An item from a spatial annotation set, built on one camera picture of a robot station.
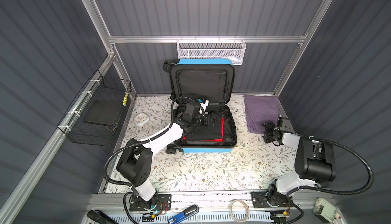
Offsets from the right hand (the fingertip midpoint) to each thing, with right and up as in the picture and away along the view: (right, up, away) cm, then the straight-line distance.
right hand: (264, 128), depth 96 cm
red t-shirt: (-26, +5, +2) cm, 26 cm away
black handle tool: (-86, -37, -29) cm, 98 cm away
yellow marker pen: (-83, +18, -13) cm, 85 cm away
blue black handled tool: (-47, -35, -28) cm, 65 cm away
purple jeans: (+3, +12, +13) cm, 18 cm away
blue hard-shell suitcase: (-40, +23, +3) cm, 46 cm away
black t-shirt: (-37, +1, -22) cm, 43 cm away
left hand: (-33, +8, -12) cm, 36 cm away
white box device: (+15, -33, -29) cm, 47 cm away
